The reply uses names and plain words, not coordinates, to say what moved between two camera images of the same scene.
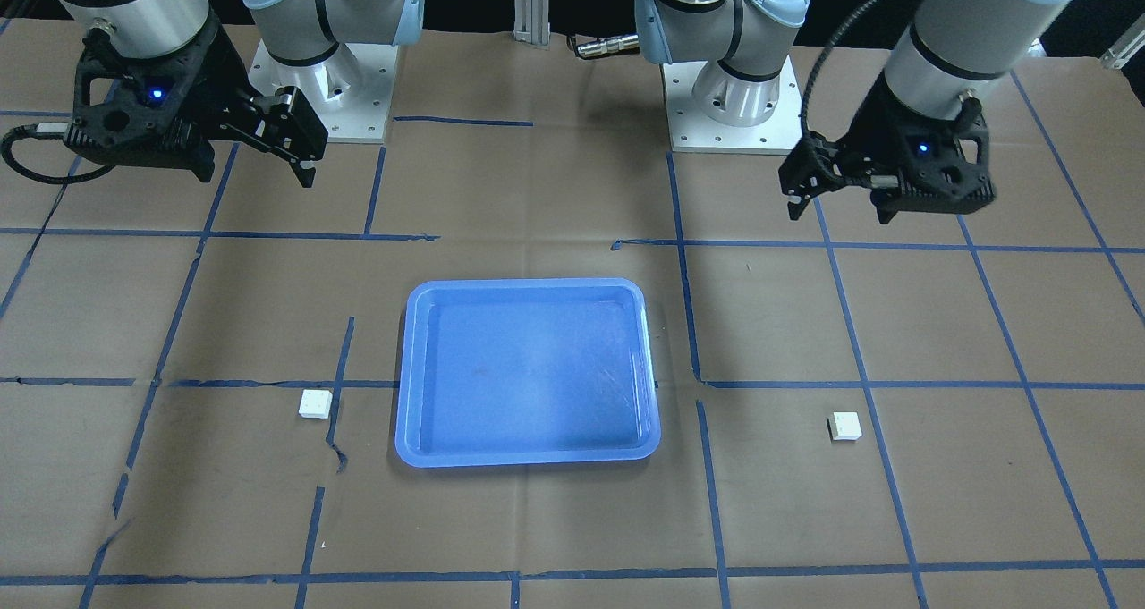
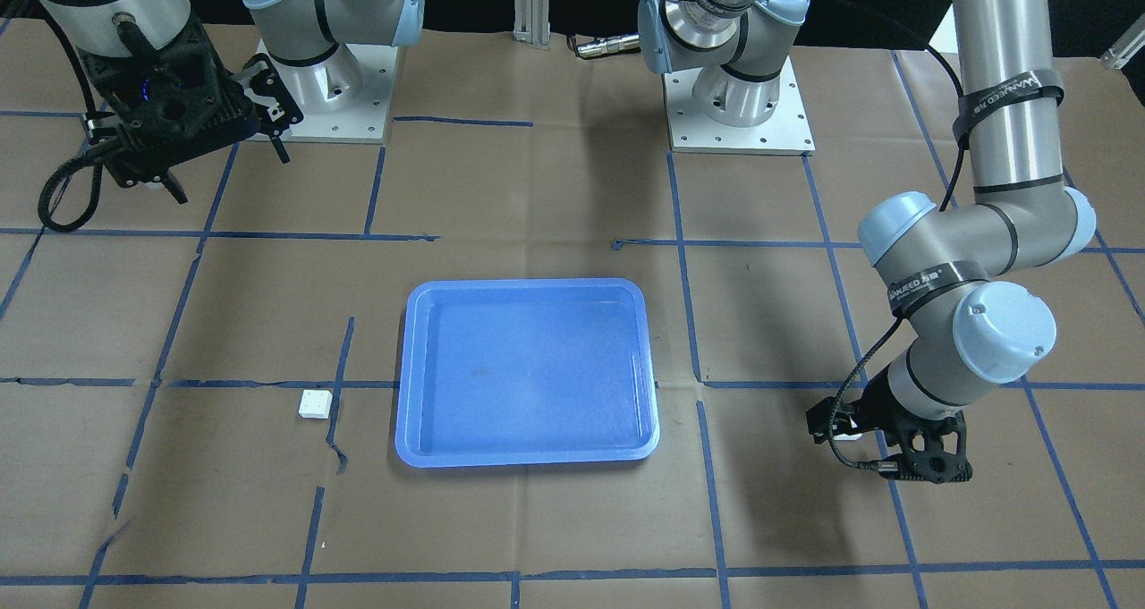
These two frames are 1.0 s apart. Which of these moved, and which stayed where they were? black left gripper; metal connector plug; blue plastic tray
Moved: black left gripper
Stayed: metal connector plug; blue plastic tray
